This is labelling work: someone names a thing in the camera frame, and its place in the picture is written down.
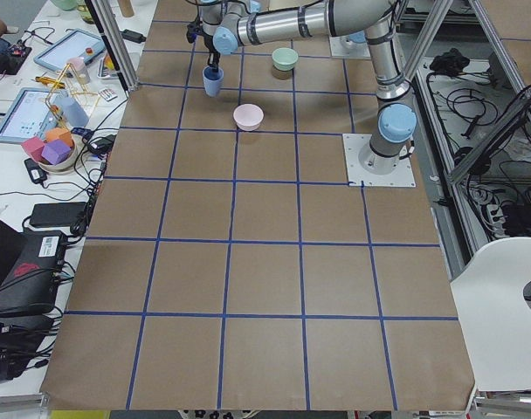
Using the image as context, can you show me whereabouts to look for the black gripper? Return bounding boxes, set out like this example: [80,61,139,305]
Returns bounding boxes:
[186,19,221,72]

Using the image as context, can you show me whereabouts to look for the blue cup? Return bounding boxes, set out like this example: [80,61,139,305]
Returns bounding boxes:
[203,66,224,97]
[55,95,89,127]

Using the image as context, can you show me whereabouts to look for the pink bowl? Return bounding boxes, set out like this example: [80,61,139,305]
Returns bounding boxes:
[232,104,264,132]

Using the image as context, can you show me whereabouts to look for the green bowl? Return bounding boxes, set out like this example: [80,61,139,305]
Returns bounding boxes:
[272,47,299,72]

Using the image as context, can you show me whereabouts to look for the cardboard tube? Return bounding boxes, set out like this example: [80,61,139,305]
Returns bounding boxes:
[118,0,134,18]

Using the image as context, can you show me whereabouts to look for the remote control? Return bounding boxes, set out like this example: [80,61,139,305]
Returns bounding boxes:
[98,88,118,102]

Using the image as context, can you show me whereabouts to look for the teach pendant tablet far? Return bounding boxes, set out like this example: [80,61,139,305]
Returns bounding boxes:
[33,29,106,72]

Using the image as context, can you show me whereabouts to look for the teach pendant tablet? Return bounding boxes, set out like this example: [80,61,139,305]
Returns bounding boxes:
[0,88,58,144]
[33,29,106,72]

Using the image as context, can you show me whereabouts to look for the pink cup on desk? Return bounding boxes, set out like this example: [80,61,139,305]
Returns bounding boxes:
[67,57,91,85]

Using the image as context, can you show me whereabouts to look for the blue cup on desk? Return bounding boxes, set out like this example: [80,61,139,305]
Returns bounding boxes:
[55,95,89,127]

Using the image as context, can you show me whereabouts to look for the bowl of foam blocks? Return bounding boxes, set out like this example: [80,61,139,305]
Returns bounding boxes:
[21,127,79,174]

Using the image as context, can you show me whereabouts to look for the teach pendant tablet near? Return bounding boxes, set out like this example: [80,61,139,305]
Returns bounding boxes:
[0,88,58,144]

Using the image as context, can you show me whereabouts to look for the small black adapter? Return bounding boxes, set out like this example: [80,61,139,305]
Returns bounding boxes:
[24,158,47,184]

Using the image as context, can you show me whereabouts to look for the black power adapter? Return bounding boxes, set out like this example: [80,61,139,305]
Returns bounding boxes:
[29,202,86,228]

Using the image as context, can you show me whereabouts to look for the black computer box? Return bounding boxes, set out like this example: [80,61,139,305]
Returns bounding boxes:
[0,220,67,318]

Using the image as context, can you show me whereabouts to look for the white chair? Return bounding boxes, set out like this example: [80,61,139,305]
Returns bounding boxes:
[451,237,531,391]

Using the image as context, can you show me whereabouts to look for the aluminium frame post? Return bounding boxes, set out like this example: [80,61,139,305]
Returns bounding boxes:
[86,0,139,93]

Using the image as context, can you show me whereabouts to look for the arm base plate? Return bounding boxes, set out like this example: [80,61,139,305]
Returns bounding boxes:
[329,37,370,59]
[342,134,416,188]

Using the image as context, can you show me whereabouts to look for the gold wire rack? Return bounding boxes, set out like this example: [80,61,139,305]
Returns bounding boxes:
[45,64,100,127]

